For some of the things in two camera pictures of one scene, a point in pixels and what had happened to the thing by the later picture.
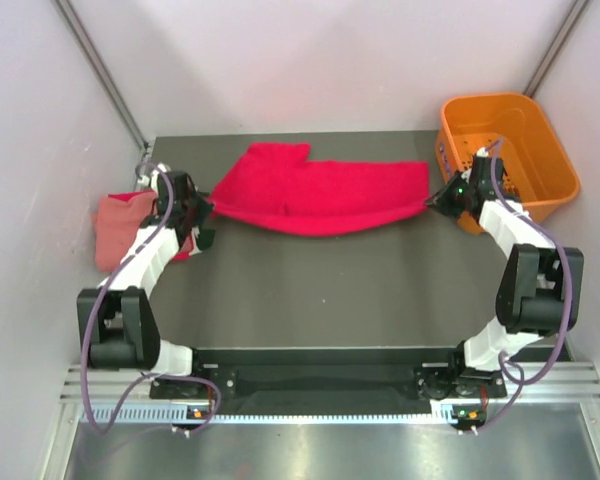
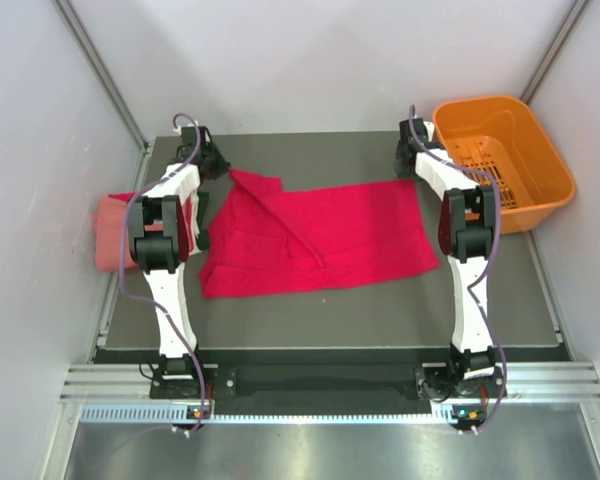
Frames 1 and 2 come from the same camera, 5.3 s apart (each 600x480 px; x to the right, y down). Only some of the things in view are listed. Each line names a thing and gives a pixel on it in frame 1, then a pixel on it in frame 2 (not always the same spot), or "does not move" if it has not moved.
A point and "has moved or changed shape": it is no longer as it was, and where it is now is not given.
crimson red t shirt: [277, 186] has moved or changed shape
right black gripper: [441, 202] → [399, 168]
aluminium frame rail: [555, 383] does not move
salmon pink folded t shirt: [115, 225] does not move
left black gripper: [204, 207] → [222, 166]
